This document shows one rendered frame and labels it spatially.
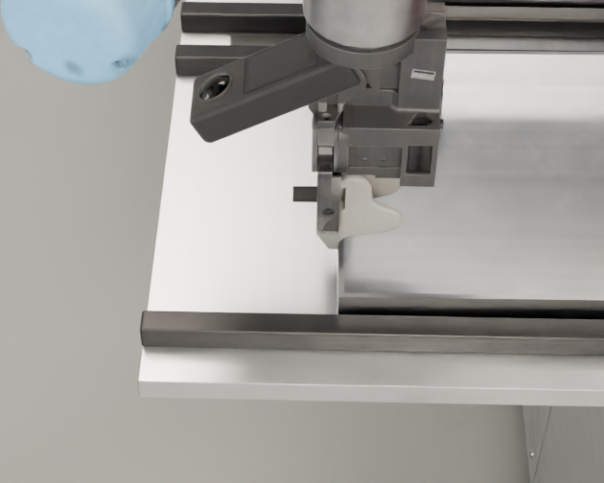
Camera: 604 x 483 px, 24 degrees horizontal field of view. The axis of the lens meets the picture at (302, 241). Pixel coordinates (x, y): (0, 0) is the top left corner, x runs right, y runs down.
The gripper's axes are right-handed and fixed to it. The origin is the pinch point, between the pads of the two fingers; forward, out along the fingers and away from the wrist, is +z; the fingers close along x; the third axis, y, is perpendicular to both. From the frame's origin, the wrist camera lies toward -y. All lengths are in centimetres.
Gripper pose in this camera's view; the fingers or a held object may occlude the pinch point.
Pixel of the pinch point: (323, 232)
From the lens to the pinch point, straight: 100.3
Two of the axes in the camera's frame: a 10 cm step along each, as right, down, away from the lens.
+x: 0.3, -7.5, 6.6
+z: -0.1, 6.6, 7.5
